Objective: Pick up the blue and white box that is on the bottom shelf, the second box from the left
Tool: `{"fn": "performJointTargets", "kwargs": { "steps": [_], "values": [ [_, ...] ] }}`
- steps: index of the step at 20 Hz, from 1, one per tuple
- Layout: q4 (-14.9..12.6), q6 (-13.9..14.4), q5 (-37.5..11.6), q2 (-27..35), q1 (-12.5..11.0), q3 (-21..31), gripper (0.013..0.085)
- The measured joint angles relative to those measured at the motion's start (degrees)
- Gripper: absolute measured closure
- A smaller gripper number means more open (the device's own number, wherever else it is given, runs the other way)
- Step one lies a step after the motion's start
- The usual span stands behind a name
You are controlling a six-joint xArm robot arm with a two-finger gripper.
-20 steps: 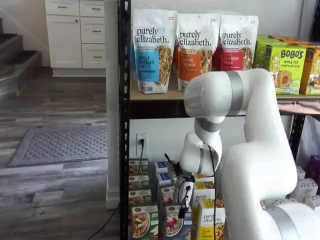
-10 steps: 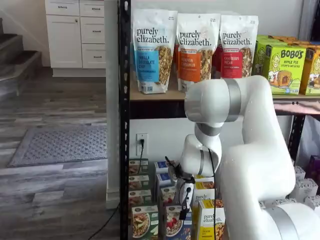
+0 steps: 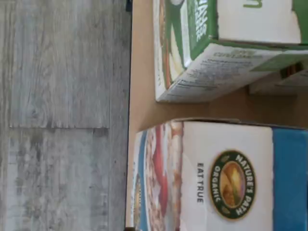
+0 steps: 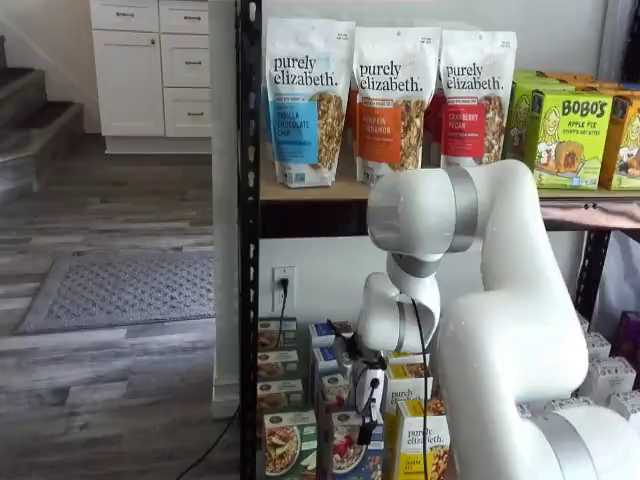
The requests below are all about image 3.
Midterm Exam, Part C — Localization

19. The blue white cereal box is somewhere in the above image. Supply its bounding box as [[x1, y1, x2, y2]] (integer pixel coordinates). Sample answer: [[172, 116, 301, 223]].
[[131, 117, 308, 231]]

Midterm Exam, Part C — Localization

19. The black metal wood shelf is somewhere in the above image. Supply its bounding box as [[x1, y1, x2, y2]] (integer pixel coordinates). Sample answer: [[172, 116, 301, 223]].
[[125, 0, 308, 231]]

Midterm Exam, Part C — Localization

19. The green white cereal box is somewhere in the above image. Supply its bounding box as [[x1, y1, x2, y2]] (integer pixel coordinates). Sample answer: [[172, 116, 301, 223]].
[[154, 0, 308, 104], [249, 61, 308, 97]]

